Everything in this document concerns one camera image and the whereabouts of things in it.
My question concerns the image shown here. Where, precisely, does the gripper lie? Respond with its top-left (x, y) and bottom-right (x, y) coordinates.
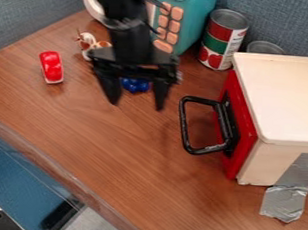
top-left (84, 15), bottom-right (188, 114)

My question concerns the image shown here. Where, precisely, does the drawer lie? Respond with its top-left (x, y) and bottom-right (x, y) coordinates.
top-left (171, 65), bottom-right (265, 183)

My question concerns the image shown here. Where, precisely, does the blue toy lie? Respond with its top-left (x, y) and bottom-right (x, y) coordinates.
top-left (118, 76), bottom-right (153, 96)

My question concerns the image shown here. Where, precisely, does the toy microwave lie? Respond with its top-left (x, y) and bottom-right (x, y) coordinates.
top-left (76, 0), bottom-right (220, 60)

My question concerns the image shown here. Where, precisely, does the red toy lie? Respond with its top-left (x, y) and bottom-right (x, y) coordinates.
top-left (35, 49), bottom-right (69, 86)

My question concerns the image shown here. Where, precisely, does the red and green can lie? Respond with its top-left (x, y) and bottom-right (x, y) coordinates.
top-left (196, 6), bottom-right (252, 74)

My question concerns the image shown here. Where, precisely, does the silver can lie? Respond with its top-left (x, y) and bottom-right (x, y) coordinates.
top-left (244, 39), bottom-right (287, 57)

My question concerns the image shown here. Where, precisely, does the cabinet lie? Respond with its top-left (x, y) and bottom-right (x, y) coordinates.
top-left (221, 51), bottom-right (308, 191)

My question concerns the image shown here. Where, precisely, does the grey tape strip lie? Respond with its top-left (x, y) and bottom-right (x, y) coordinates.
top-left (258, 149), bottom-right (308, 225)

